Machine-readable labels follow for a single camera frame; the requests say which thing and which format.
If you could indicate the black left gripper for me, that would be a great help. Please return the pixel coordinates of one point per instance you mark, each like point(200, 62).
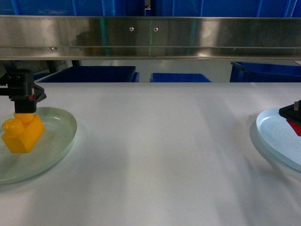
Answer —
point(19, 86)

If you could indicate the dark blue floor bin left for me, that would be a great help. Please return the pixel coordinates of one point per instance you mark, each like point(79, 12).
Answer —
point(98, 74)

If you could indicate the stainless steel shelf rail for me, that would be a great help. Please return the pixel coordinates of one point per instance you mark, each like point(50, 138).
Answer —
point(129, 37)

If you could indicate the light blue plate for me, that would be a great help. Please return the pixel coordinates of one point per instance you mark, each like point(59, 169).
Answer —
point(279, 138)

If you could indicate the light green plate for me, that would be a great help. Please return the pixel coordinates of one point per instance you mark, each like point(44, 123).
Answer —
point(52, 146)

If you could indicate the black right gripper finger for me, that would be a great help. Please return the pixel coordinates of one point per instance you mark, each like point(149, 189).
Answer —
point(292, 112)

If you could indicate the yellow toy block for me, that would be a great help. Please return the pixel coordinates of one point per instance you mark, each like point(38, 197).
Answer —
point(22, 132)

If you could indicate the blue floor bin centre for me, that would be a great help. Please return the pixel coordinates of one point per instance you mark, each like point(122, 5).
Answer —
point(179, 77)

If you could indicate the blue floor bin right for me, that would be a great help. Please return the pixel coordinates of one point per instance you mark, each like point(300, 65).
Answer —
point(257, 72)

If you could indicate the large blue upper bin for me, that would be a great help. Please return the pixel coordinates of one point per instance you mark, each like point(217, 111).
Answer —
point(191, 8)

